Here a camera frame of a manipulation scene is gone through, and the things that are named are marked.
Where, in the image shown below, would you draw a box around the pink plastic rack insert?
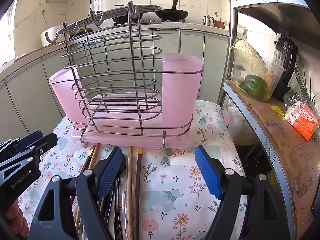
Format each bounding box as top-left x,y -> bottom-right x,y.
49,54 -> 204,148

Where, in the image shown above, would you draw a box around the green onions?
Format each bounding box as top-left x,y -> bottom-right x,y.
283,69 -> 319,141

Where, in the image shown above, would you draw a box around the white rice cooker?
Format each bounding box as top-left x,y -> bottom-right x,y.
41,25 -> 63,47

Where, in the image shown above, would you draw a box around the clear container of vegetables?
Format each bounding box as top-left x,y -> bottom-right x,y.
231,40 -> 285,102

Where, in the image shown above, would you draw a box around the black blender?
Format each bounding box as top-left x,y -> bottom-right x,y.
272,35 -> 298,101

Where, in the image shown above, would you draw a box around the orange food packet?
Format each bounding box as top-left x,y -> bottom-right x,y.
285,101 -> 318,141

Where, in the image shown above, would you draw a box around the dark brown chopstick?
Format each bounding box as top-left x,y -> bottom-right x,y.
133,147 -> 143,240

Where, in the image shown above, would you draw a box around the metal wire utensil rack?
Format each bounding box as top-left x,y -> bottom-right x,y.
49,2 -> 204,150

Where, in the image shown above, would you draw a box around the person's left hand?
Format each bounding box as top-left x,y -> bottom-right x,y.
5,200 -> 29,237

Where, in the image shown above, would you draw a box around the metal storage shelf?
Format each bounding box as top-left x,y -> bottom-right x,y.
218,0 -> 319,239

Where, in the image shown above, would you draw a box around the black wok with lid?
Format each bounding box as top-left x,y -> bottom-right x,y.
112,4 -> 144,26

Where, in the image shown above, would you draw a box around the brown clay pot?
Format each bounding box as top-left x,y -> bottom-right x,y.
214,19 -> 226,29

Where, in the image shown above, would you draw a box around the light wooden chopstick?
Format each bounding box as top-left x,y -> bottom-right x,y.
127,146 -> 134,239

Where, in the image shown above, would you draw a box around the steel kettle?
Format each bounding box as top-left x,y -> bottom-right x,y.
202,15 -> 215,27

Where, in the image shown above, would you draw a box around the gas stove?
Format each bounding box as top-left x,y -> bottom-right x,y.
113,15 -> 187,27

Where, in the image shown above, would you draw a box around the black wok without lid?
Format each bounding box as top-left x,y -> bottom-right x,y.
156,0 -> 189,22

